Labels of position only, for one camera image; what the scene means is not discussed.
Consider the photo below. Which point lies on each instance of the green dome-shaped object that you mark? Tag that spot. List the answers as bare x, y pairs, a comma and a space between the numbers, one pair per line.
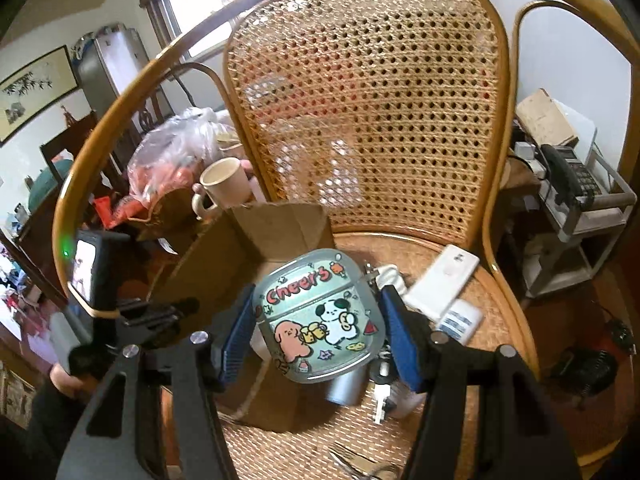
45, 182

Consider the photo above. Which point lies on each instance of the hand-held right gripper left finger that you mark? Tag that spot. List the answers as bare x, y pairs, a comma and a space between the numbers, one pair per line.
235, 332

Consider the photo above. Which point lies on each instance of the metal scissors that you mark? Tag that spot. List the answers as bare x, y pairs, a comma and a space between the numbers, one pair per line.
350, 460

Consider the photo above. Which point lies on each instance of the cream ceramic mug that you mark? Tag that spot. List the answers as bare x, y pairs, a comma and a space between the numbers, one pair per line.
225, 185

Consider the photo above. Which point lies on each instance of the white packet with blue print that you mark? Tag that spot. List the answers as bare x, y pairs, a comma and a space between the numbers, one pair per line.
457, 321

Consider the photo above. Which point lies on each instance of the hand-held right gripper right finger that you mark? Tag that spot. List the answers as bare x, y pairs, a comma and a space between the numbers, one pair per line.
400, 335

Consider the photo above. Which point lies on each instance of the white power bank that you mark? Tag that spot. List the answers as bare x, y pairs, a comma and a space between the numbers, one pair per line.
445, 275

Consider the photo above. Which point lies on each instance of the silver metal tin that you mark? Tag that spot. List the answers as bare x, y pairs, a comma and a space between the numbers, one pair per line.
345, 387

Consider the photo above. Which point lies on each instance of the person's left forearm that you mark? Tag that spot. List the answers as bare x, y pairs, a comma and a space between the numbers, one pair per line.
45, 420

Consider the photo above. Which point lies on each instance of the clear plastic bag of oranges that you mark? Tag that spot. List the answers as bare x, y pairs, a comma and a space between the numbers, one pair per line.
165, 160

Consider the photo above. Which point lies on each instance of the white utility cart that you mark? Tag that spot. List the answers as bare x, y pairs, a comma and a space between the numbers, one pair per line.
590, 220

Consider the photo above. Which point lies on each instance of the worn brown cardboard box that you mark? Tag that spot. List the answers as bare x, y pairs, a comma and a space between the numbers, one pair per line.
545, 115

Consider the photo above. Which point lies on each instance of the dark carved wooden chair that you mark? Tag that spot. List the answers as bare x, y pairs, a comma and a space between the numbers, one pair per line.
75, 145

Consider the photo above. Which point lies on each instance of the framed ink painting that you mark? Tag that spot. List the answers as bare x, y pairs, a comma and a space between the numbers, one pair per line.
30, 95

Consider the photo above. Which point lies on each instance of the black floor fan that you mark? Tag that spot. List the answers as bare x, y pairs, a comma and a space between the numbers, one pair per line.
585, 372

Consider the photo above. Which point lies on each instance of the grey refrigerator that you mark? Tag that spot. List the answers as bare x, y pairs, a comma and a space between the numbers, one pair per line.
115, 70

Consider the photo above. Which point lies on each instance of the red plastic bag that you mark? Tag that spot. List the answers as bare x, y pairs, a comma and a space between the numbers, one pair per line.
120, 207

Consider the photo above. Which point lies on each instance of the black desk telephone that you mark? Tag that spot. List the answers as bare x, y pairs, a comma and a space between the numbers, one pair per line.
565, 175

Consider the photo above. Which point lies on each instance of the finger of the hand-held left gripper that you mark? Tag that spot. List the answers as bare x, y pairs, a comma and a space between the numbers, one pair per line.
160, 312

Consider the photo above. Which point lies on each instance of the bunch of keys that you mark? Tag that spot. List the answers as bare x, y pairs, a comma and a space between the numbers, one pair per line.
381, 400

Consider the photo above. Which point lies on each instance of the cartoon print earbuds case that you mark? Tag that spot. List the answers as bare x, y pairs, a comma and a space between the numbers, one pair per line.
310, 320

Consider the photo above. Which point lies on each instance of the rattan cane chair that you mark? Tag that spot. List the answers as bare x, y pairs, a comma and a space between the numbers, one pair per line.
375, 85

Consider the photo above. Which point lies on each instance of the woven wicker basket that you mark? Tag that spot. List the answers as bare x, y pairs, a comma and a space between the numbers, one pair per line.
165, 220

